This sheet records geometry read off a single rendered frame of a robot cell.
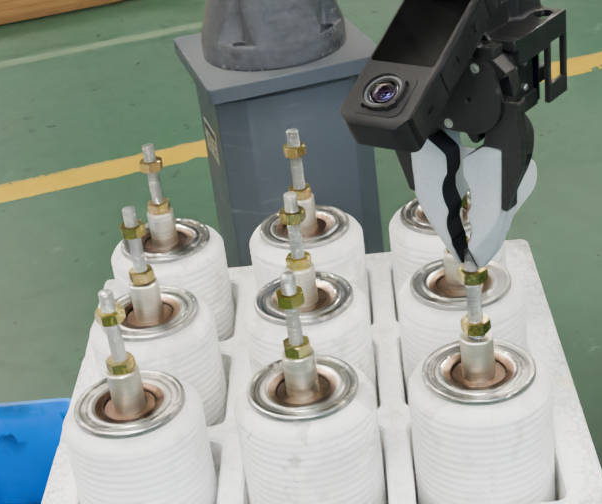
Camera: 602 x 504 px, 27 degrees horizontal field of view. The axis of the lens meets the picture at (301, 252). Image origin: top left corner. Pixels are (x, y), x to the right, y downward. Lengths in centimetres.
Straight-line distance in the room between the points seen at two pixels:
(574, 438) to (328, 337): 19
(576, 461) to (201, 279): 35
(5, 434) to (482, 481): 48
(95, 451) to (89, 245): 84
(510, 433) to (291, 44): 57
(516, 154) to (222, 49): 60
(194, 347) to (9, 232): 83
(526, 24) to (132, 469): 38
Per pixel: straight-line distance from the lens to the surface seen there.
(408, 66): 68
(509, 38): 73
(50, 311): 152
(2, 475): 119
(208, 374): 96
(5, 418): 115
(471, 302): 81
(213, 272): 104
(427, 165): 77
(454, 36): 69
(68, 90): 222
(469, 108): 73
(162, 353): 93
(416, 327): 93
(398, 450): 90
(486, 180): 75
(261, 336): 92
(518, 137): 73
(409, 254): 103
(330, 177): 132
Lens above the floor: 73
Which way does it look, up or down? 28 degrees down
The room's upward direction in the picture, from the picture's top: 8 degrees counter-clockwise
